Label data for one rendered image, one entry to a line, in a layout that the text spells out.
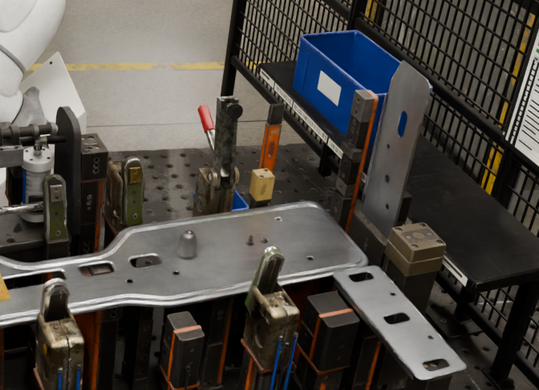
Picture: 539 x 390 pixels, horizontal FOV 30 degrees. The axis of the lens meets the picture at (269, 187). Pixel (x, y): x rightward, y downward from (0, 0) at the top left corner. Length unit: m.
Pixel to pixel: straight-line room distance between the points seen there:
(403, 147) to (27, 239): 0.70
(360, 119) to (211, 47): 3.08
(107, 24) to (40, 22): 2.83
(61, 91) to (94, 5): 3.00
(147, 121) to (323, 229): 2.44
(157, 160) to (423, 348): 1.16
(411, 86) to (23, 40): 0.93
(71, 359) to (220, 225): 0.47
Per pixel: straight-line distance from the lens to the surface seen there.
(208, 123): 1.94
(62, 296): 1.55
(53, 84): 2.45
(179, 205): 2.47
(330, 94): 2.22
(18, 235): 1.87
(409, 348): 1.69
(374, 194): 1.95
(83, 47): 4.89
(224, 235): 1.85
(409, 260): 1.83
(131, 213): 1.87
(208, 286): 1.73
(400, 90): 1.84
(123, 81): 4.60
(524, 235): 2.01
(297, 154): 2.76
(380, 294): 1.79
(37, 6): 2.34
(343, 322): 1.74
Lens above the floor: 2.05
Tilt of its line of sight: 31 degrees down
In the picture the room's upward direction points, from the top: 10 degrees clockwise
